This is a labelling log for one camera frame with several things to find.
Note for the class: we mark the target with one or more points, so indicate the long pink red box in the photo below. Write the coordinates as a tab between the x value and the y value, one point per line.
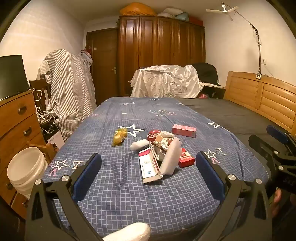
183	130

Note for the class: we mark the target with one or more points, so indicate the red plastic bag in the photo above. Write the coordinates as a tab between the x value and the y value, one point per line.
204	95

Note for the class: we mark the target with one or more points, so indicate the red storage box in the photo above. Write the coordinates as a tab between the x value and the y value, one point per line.
196	20

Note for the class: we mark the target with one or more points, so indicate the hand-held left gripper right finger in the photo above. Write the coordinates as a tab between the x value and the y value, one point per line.
211	180

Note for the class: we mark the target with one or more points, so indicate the white pillow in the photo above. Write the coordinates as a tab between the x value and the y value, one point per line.
171	11

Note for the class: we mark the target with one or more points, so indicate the white wall socket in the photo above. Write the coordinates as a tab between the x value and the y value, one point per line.
263	61

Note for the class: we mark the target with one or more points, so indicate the light wooden headboard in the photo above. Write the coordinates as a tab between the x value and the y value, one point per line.
266	95

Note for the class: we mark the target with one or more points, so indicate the black monitor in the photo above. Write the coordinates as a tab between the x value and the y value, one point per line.
11	76

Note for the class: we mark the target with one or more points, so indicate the brown wooden door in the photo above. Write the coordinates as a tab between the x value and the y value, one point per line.
104	58

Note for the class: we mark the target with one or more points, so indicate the white satin cloth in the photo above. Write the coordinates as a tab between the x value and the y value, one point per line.
166	81

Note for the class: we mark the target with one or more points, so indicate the white foam sheet roll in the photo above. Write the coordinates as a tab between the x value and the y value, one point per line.
170	160

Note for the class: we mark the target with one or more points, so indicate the black cloth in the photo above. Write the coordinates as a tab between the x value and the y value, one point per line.
208	73

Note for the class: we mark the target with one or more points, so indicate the small wooden stool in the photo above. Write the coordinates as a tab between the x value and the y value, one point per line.
47	149

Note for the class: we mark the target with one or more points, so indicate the white cardboard box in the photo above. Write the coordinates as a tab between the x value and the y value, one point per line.
54	139

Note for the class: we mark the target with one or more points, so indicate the white fluffy towel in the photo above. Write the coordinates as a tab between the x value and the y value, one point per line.
129	231

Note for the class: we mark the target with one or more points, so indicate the wooden chest of drawers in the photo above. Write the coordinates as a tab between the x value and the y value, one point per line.
16	122

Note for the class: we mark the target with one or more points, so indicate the white ceiling fan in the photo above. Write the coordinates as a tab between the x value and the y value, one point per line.
223	10

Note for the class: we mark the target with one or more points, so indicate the orange bag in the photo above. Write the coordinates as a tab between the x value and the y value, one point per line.
136	9

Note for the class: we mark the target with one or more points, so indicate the blue checked star bedsheet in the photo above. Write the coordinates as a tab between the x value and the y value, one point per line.
115	185

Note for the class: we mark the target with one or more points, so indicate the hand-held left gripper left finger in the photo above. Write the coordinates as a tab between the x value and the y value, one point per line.
86	178

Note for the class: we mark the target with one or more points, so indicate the red round lid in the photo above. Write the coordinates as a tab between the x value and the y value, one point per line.
152	134

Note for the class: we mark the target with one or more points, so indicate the dark wooden wardrobe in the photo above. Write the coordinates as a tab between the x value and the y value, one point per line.
161	41

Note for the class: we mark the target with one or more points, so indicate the open white red carton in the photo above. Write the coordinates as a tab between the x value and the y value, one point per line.
149	166

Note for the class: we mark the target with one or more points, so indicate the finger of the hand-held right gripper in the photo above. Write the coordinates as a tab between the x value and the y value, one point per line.
261	144
277	133

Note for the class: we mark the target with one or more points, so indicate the dark grey bedsheet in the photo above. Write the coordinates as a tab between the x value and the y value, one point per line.
226	115

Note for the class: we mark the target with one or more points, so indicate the person's right hand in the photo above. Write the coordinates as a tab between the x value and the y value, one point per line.
276	201

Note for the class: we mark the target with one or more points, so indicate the light blue bag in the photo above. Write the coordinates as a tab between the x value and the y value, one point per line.
182	16

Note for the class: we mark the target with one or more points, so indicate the white plastic bucket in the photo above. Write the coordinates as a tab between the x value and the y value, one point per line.
25	166

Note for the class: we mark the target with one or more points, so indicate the yellow snack wrapper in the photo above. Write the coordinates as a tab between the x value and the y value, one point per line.
119	136

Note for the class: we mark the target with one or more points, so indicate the grey striped cloth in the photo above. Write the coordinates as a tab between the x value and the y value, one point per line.
69	88

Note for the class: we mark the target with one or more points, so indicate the red cigarette pack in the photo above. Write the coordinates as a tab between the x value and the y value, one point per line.
186	160

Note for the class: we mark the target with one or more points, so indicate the dark wooden chair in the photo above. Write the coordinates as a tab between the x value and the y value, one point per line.
38	84

